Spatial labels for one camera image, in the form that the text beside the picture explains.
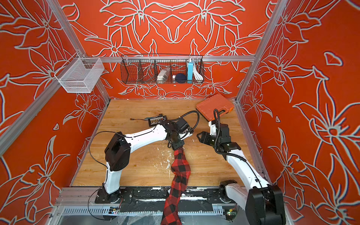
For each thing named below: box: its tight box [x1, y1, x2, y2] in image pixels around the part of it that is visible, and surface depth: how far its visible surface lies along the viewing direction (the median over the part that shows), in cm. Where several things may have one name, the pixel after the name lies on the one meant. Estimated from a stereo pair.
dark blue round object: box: [175, 73, 188, 84], surface depth 97 cm
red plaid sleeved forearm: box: [161, 148, 192, 225], surface depth 76 cm
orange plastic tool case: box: [195, 93, 235, 121], surface depth 113 cm
